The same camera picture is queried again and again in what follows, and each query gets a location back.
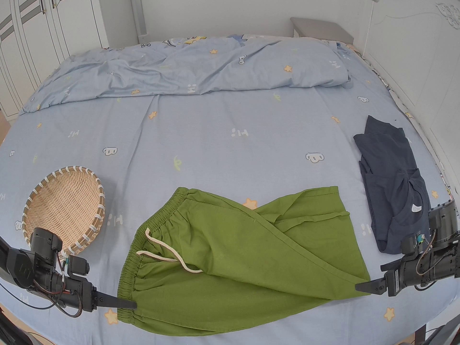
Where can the green shorts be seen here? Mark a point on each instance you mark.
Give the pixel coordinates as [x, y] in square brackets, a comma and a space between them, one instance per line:
[233, 264]

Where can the dark blue T-shirt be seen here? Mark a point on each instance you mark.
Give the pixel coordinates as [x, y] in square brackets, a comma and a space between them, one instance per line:
[391, 164]

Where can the white wardrobe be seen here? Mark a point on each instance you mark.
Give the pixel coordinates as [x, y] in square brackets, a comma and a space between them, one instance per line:
[28, 49]

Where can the white wall pipe cover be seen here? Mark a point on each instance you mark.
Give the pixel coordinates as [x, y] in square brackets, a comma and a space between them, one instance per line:
[138, 13]

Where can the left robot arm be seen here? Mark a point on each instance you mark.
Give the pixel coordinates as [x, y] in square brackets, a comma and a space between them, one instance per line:
[21, 268]

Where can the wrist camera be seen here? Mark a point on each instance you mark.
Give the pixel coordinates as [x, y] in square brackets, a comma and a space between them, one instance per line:
[78, 266]
[411, 244]

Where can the grey bedside table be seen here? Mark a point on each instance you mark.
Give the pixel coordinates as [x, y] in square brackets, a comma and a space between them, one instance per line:
[320, 29]

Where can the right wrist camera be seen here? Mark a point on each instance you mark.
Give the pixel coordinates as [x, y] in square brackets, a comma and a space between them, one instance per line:
[411, 244]

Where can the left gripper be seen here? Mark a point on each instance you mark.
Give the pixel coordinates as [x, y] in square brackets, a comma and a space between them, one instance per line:
[77, 293]

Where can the round woven basket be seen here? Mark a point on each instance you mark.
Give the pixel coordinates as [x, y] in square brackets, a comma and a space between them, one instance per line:
[61, 203]

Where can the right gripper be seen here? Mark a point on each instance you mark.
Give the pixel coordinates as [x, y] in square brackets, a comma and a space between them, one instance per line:
[409, 273]

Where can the pale blue quilt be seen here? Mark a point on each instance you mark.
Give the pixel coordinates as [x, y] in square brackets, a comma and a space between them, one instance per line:
[215, 70]

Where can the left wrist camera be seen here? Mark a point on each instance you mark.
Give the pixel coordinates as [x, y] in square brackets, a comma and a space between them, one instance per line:
[78, 266]

